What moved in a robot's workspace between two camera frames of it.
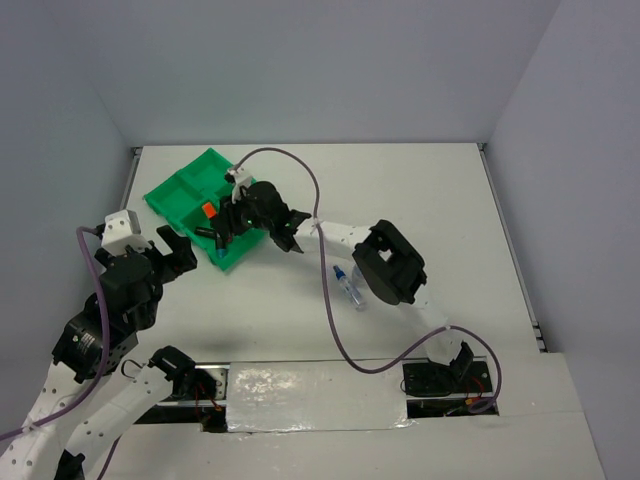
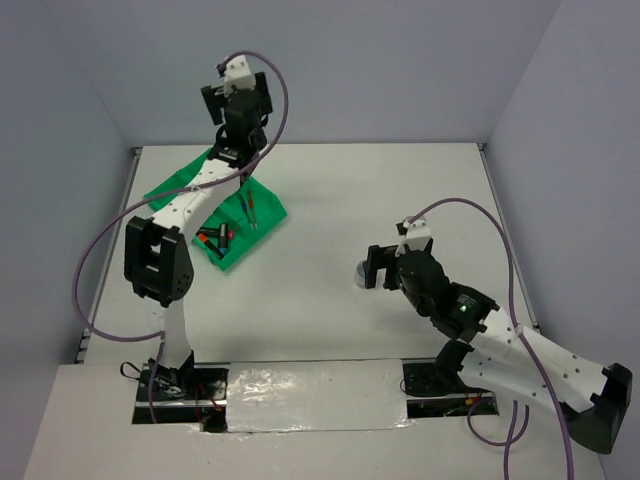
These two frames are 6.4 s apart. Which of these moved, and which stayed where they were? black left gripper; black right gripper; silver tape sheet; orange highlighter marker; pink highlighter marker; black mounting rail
Moved: orange highlighter marker; black right gripper; black left gripper
Stayed: black mounting rail; pink highlighter marker; silver tape sheet
